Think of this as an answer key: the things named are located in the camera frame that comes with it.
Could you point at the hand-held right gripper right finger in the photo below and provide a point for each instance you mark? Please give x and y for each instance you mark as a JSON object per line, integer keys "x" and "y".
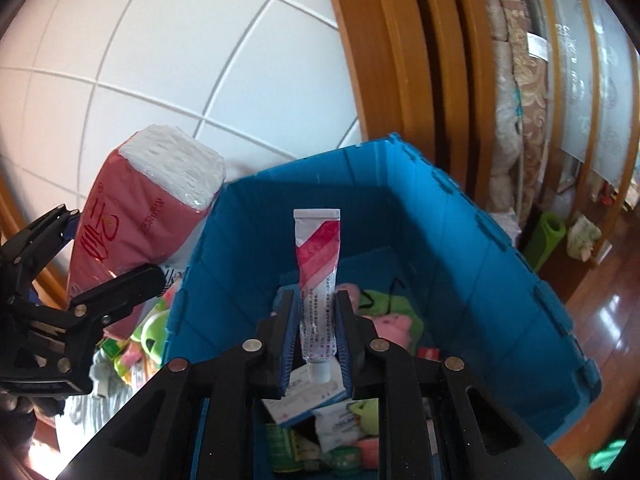
{"x": 345, "y": 345}

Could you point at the green cloth pouch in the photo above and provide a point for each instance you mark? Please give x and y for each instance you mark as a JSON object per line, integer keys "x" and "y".
{"x": 387, "y": 302}

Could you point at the grey furry plush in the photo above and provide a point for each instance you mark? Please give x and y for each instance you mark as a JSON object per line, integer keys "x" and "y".
{"x": 102, "y": 372}

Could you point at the green medicine box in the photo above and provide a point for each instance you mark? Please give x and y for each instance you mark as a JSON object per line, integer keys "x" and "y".
{"x": 112, "y": 349}

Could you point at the white pink striped ointment tube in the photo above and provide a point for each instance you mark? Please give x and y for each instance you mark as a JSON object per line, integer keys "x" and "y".
{"x": 317, "y": 260}

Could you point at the wooden door frame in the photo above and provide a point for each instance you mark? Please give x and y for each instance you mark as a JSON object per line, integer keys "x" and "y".
{"x": 50, "y": 280}
{"x": 400, "y": 60}

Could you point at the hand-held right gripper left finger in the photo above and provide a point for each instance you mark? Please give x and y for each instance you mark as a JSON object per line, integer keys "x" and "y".
{"x": 287, "y": 345}

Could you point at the white blue medicine box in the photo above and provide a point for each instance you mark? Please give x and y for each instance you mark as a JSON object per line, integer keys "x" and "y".
{"x": 295, "y": 400}

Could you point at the red box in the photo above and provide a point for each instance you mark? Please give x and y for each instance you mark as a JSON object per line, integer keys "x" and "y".
{"x": 427, "y": 352}

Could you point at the frosted glass door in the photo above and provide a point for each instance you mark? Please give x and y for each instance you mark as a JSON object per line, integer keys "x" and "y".
{"x": 600, "y": 85}

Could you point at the white wet wipes pack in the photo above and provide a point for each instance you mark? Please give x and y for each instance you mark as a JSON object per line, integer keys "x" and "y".
{"x": 335, "y": 422}

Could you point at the small green frog plush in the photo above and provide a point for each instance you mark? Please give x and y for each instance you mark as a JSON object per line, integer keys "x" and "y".
{"x": 367, "y": 410}

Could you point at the pig plush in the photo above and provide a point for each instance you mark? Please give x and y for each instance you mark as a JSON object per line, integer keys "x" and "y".
{"x": 352, "y": 292}

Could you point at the cream cloth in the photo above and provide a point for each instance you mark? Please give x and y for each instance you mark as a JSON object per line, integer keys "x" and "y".
{"x": 582, "y": 237}

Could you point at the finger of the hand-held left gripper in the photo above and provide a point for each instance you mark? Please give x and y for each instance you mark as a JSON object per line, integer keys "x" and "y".
{"x": 120, "y": 287}
{"x": 45, "y": 230}

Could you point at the rolled patterned carpet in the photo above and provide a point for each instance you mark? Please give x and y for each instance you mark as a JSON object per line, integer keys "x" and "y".
{"x": 520, "y": 110}

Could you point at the large green frog plush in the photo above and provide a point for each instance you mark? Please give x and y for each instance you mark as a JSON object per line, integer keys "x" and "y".
{"x": 150, "y": 335}

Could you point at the green rolled yoga mat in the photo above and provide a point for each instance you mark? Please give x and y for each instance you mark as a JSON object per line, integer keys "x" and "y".
{"x": 547, "y": 240}

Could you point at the pink plastic pack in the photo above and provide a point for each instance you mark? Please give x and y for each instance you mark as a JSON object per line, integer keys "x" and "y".
{"x": 371, "y": 450}

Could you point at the small pink plush toy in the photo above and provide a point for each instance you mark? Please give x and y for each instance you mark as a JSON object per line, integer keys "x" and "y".
{"x": 395, "y": 327}

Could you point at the green jar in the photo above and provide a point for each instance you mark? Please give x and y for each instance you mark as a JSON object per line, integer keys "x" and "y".
{"x": 345, "y": 461}

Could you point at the brown bottle with green label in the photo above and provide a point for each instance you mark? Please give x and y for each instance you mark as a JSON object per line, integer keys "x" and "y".
{"x": 282, "y": 447}

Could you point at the green cloth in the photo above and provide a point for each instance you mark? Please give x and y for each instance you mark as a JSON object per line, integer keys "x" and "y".
{"x": 607, "y": 455}

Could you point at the blue plastic storage box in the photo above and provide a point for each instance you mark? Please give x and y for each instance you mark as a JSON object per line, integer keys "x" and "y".
{"x": 475, "y": 270}

